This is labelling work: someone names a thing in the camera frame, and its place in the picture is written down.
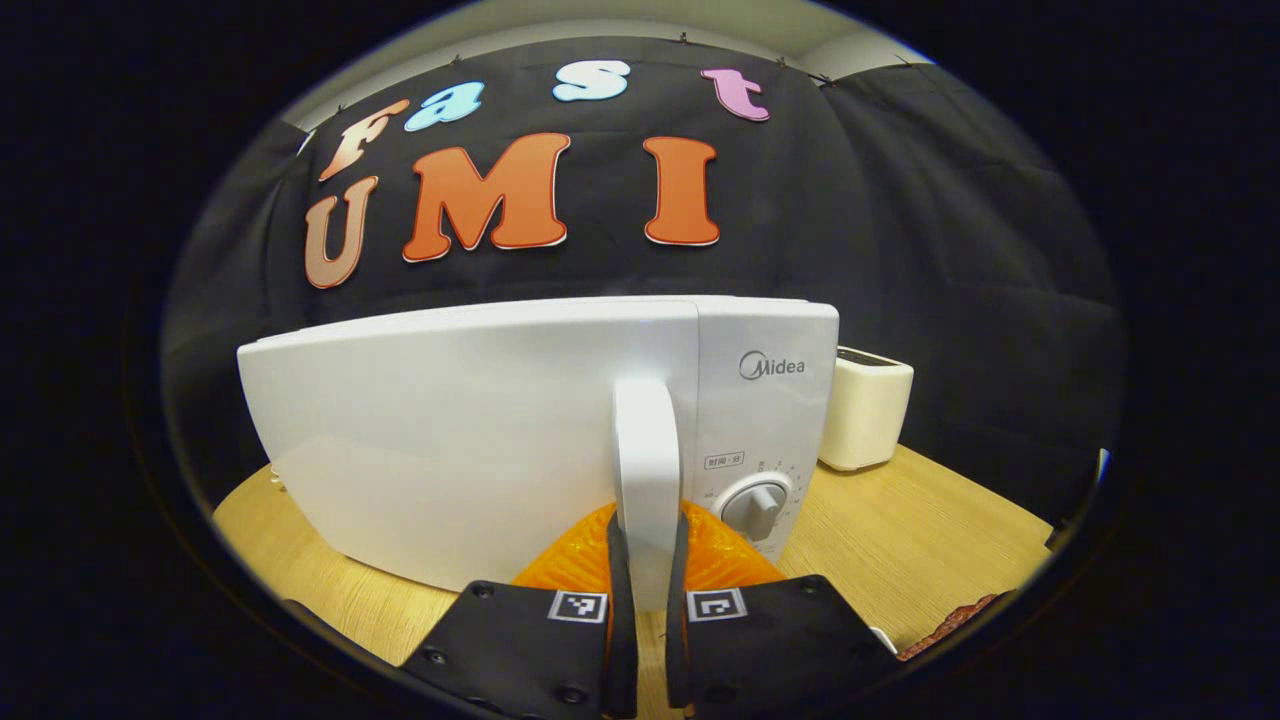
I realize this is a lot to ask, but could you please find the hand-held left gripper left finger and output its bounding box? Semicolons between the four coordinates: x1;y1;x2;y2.
400;503;638;720

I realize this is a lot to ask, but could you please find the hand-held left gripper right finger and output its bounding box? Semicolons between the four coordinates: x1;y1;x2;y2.
665;500;896;716

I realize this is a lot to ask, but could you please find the white microwave oven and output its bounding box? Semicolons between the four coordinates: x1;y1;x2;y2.
237;295;841;613

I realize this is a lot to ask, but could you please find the cream white toaster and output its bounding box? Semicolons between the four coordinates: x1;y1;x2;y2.
818;346;915;473

